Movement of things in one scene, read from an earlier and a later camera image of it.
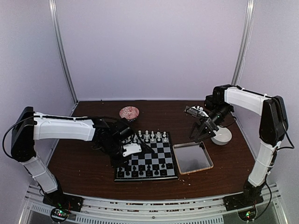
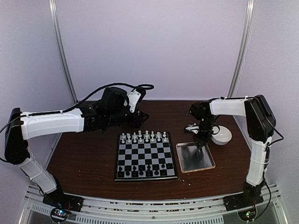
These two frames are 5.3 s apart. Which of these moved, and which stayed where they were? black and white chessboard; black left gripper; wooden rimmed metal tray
Moved: black left gripper
Stayed: wooden rimmed metal tray; black and white chessboard
